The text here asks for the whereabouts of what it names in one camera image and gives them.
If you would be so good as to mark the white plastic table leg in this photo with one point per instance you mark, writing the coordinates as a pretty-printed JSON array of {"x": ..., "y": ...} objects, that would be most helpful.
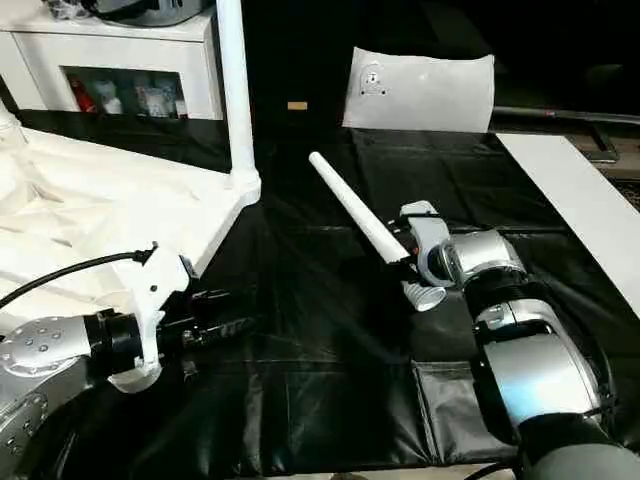
[
  {"x": 235, "y": 75},
  {"x": 350, "y": 200},
  {"x": 10, "y": 127}
]

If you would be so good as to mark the white plastic table top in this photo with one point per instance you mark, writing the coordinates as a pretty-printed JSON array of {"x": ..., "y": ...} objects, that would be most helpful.
[{"x": 100, "y": 200}]

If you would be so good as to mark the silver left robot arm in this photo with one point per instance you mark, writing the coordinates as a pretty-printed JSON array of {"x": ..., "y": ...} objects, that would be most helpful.
[{"x": 40, "y": 345}]

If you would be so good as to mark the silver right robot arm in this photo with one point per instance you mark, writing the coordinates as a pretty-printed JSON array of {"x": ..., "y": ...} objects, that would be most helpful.
[{"x": 525, "y": 365}]

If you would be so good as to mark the black work mat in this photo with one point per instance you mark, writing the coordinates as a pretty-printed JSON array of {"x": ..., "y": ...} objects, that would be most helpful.
[{"x": 325, "y": 375}]

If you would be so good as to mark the white flat board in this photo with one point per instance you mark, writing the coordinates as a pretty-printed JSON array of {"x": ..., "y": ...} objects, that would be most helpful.
[{"x": 575, "y": 200}]

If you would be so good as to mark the black horizontal bar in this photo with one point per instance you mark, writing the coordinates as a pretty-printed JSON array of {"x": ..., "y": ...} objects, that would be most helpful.
[{"x": 550, "y": 114}]

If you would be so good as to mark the black cabinet with gold label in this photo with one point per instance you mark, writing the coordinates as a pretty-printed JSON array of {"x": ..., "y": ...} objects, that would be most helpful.
[{"x": 290, "y": 50}]

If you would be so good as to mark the white cabinet with glass doors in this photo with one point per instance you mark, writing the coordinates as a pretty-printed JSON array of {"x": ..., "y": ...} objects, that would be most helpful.
[{"x": 125, "y": 50}]

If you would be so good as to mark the grey rounded container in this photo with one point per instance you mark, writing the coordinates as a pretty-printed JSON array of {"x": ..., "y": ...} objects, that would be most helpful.
[{"x": 160, "y": 12}]

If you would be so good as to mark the dark crumpled object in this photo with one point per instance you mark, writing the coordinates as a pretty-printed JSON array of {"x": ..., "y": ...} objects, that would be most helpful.
[{"x": 72, "y": 7}]

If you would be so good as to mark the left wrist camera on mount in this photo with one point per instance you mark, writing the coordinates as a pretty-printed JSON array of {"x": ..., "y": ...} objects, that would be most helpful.
[{"x": 155, "y": 280}]

